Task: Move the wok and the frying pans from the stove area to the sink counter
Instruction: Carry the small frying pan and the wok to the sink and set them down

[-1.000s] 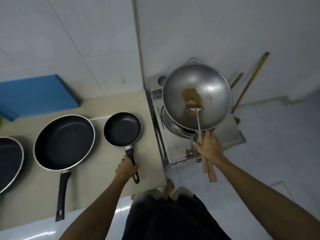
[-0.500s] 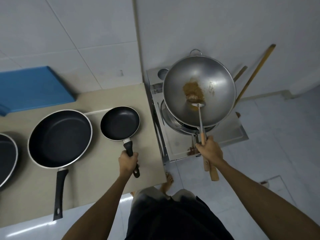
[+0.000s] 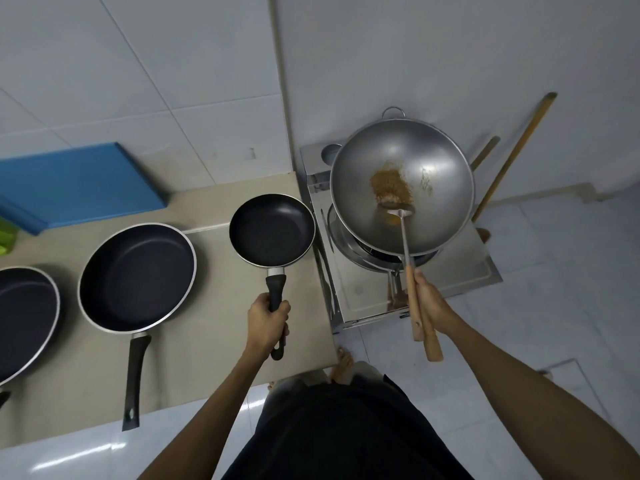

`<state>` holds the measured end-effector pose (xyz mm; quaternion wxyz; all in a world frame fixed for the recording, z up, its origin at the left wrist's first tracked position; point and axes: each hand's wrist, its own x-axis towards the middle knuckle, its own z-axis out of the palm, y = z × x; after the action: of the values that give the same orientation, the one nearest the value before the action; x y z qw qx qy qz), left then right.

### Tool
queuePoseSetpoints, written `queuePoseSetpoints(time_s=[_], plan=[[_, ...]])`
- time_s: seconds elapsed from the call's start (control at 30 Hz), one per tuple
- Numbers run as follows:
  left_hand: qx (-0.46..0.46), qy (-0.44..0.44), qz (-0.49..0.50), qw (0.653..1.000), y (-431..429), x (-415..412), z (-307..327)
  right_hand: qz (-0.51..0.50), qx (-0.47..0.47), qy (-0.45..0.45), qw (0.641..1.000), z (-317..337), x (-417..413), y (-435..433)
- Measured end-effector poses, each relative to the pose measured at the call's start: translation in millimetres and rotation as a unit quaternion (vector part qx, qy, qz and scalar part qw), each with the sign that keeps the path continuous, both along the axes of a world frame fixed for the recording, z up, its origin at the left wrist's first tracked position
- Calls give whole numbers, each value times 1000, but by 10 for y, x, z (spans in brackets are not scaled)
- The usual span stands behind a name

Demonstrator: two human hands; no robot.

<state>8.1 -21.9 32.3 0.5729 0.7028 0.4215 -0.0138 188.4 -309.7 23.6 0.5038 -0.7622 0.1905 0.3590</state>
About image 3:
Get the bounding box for person's left hand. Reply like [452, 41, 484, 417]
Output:
[246, 293, 292, 363]

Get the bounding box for person's dark shirt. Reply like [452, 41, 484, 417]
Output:
[222, 375, 473, 480]

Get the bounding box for person's right hand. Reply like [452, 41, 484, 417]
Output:
[413, 269, 463, 340]

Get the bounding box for blue cutting board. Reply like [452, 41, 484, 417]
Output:
[0, 142, 167, 236]

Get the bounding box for stainless steel gas stove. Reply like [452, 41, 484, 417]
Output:
[299, 142, 503, 335]

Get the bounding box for metal spatula with wooden handle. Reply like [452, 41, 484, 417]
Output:
[377, 201, 426, 343]

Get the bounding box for long wooden stick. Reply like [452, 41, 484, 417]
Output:
[471, 92, 558, 244]

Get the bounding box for short wooden stick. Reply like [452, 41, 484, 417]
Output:
[470, 136, 501, 171]

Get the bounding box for medium black frying pan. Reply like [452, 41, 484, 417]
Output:
[77, 223, 198, 432]

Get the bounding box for person's left forearm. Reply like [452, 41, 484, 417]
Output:
[137, 345, 276, 480]

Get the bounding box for large black frying pan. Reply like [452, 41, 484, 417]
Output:
[0, 266, 61, 410]

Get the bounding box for small black frying pan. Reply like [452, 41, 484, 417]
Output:
[229, 194, 317, 361]

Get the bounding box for person's right forearm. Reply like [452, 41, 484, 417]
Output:
[442, 307, 640, 480]

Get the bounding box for green plastic object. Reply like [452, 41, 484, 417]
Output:
[0, 218, 19, 256]

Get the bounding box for steel wok with wooden handle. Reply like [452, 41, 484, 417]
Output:
[329, 107, 476, 363]

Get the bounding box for person's foot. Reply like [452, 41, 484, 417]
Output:
[330, 347, 356, 385]

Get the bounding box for person's grey shorts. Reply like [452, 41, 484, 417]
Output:
[260, 362, 401, 420]

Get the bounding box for brown fried food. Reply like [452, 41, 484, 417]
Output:
[370, 162, 414, 205]

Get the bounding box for metal burner pot support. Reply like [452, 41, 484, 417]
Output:
[327, 205, 443, 273]

